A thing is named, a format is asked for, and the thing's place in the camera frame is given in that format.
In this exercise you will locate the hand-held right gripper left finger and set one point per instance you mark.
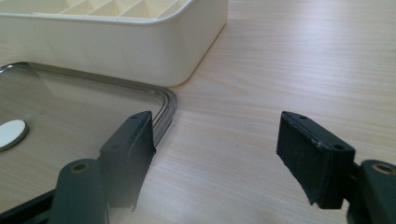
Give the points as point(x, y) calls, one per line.
point(124, 165)

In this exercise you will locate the cream plastic compartment box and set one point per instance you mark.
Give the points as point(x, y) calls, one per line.
point(124, 43)

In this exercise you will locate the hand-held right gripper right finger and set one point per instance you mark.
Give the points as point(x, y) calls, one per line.
point(320, 168)

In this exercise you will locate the transparent grey plastic lid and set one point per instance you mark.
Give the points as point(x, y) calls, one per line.
point(71, 124)

